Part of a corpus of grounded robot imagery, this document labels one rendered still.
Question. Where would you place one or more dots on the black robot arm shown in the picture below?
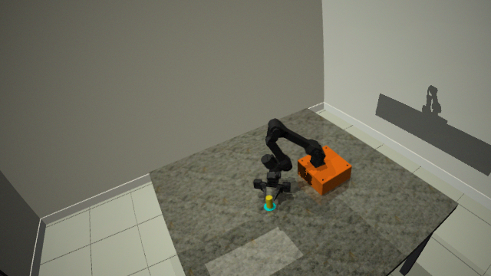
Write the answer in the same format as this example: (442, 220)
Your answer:
(281, 162)

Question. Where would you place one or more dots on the yellow tall cylinder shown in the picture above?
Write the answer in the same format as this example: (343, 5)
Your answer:
(268, 200)

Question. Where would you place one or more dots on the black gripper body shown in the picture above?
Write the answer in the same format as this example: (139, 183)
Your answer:
(274, 184)

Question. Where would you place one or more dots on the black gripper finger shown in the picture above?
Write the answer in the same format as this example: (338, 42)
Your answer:
(279, 189)
(263, 188)

